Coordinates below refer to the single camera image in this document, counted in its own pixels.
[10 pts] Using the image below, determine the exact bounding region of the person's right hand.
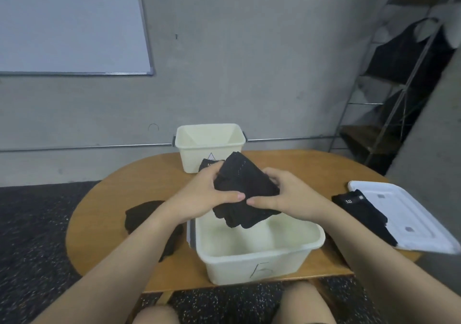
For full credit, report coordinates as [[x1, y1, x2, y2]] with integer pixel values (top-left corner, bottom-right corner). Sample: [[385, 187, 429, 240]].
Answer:
[[246, 167, 336, 224]]

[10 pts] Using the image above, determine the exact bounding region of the person's left hand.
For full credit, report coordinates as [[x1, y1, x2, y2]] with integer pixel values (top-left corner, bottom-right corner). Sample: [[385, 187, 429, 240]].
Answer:
[[162, 162, 247, 226]]

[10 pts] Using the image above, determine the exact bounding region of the black strapped glove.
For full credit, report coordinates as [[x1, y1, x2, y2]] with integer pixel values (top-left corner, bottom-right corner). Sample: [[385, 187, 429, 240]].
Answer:
[[198, 158, 224, 173]]

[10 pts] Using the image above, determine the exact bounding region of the black fingerless glove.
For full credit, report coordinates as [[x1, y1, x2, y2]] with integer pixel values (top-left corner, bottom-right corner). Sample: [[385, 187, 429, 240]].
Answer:
[[198, 158, 224, 173], [331, 189, 399, 247]]

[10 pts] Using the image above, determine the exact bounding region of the white plastic bin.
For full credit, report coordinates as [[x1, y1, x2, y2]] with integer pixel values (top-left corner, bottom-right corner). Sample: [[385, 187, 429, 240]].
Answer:
[[189, 208, 327, 287], [174, 123, 247, 174]]

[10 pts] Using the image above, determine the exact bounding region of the stack of black gloves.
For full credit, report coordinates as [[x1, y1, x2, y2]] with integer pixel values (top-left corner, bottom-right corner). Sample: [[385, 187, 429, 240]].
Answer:
[[124, 200, 184, 262]]

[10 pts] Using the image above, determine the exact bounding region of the pile of black gloves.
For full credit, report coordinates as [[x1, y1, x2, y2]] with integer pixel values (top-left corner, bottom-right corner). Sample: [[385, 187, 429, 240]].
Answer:
[[124, 200, 184, 262]]

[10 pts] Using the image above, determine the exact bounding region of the person's right forearm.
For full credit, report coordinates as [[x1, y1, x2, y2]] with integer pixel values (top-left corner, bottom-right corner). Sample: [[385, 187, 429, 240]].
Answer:
[[313, 205, 461, 324]]

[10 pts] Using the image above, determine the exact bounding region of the person's left forearm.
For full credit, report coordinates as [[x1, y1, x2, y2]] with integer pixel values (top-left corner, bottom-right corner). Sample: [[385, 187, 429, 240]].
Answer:
[[32, 204, 188, 324]]

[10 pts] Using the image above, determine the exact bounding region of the person's left leg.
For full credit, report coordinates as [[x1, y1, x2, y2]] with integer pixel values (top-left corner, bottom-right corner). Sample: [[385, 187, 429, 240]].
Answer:
[[132, 304, 181, 324]]

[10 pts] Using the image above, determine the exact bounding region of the white flat tray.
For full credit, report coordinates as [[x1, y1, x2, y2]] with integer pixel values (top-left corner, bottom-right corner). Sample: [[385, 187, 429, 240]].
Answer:
[[347, 180, 461, 255]]

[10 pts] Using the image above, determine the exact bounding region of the whiteboard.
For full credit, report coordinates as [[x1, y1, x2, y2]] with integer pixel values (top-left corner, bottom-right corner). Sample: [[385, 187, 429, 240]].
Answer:
[[0, 0, 155, 76]]

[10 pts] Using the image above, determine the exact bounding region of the grey wall pipe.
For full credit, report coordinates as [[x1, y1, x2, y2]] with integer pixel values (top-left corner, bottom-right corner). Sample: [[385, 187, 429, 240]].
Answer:
[[0, 134, 340, 153]]

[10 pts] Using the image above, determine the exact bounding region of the metal rack frame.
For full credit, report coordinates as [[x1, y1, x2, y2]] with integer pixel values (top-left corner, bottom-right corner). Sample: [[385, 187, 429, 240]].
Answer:
[[330, 0, 461, 173]]

